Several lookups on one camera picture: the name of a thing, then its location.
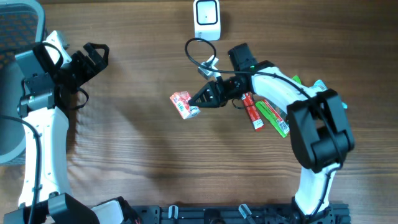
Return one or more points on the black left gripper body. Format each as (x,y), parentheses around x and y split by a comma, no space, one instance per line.
(81,65)

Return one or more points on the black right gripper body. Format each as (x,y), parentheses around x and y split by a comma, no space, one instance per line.
(218,92)

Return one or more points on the red stick sachet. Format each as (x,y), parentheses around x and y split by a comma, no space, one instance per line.
(252,112)

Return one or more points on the red tissue pack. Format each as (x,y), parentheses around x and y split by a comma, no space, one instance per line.
(180,101)

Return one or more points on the green snack bag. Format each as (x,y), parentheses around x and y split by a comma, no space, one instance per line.
(273,116)

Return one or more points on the mint green wipes pack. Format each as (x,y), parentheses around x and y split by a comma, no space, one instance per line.
(319,86)

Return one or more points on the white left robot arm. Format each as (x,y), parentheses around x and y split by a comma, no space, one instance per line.
(51,76)

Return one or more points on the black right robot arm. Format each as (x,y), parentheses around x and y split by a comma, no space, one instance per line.
(320,133)

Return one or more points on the white barcode scanner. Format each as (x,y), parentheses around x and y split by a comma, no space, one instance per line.
(207,19)

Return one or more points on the dark grey plastic basket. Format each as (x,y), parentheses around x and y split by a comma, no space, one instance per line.
(22,23)

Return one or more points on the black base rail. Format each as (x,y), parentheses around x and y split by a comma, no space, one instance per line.
(266,214)

